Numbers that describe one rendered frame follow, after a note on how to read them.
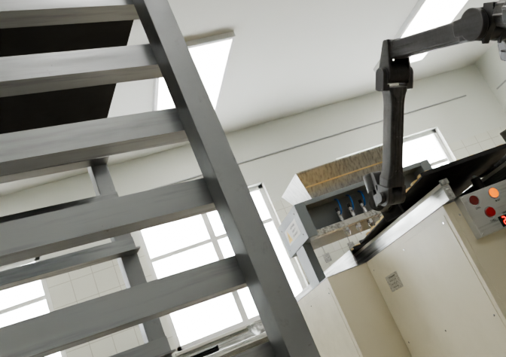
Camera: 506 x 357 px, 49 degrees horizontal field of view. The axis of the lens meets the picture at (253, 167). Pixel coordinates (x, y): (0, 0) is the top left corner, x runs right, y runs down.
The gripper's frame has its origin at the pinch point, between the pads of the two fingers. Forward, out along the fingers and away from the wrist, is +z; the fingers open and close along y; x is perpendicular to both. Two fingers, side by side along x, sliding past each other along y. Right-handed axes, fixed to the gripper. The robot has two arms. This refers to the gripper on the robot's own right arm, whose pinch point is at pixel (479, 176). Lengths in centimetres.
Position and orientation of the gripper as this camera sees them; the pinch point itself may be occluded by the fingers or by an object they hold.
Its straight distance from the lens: 226.2
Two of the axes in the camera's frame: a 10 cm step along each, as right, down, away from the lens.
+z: -7.5, 5.3, 3.9
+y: -4.0, -8.4, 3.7
